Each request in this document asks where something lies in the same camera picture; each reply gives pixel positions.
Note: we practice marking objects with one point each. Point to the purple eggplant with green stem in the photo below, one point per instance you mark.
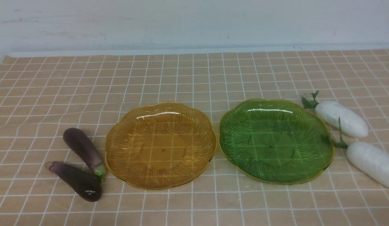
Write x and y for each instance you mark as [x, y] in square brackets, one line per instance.
[79, 142]

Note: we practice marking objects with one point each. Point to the dark purple eggplant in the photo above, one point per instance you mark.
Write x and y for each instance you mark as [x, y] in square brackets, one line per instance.
[84, 184]

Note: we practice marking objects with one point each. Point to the white radish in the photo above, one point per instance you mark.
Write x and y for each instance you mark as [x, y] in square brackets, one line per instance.
[338, 116]
[367, 158]

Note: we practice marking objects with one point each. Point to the amber ribbed plastic plate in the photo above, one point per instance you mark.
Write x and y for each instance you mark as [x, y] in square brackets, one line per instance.
[161, 146]

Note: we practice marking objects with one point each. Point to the green ribbed plastic plate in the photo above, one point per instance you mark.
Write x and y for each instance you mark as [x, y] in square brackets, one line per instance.
[276, 141]

